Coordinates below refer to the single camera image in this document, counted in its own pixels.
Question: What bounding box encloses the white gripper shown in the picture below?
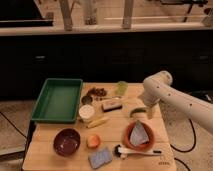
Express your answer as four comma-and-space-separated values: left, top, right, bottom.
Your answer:
138, 90, 159, 119

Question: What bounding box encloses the green pepper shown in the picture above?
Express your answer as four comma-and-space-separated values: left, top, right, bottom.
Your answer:
130, 107, 146, 117

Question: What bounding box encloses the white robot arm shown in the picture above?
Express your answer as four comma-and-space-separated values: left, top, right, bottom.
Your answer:
139, 71, 213, 134

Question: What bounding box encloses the orange bowl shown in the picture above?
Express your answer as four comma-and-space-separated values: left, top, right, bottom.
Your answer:
123, 121, 155, 151

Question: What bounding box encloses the purple bowl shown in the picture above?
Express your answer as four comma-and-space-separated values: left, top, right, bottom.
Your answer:
53, 128, 81, 157

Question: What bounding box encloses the grey folded cloth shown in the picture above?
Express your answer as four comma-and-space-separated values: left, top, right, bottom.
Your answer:
130, 121, 149, 146

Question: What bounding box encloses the light green cup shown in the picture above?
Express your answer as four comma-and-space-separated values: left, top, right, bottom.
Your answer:
115, 81, 128, 97

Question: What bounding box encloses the brown block eraser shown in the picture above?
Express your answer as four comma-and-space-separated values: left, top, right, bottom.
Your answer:
102, 101, 122, 112

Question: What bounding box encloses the wooden spoon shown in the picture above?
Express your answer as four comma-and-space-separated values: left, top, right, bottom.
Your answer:
95, 96, 121, 101

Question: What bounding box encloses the white dish brush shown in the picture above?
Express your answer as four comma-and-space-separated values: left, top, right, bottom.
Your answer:
114, 145, 162, 159

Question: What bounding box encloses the red grapes bunch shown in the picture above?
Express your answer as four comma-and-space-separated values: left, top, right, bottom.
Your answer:
88, 87, 107, 97

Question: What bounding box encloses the small metal cup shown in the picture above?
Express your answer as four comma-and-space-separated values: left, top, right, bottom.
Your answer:
81, 95, 93, 105

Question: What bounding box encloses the white cup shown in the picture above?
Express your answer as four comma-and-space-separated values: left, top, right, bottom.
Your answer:
79, 105, 95, 122

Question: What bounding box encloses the orange fruit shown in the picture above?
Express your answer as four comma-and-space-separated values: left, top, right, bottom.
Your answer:
86, 134, 101, 148

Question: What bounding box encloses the blue sponge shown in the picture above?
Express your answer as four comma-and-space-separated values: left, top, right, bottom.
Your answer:
88, 147, 112, 169

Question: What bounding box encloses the green plastic tray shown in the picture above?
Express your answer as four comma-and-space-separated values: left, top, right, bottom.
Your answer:
31, 78, 83, 124

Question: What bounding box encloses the black cable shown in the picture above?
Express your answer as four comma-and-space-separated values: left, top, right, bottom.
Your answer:
170, 118, 198, 154

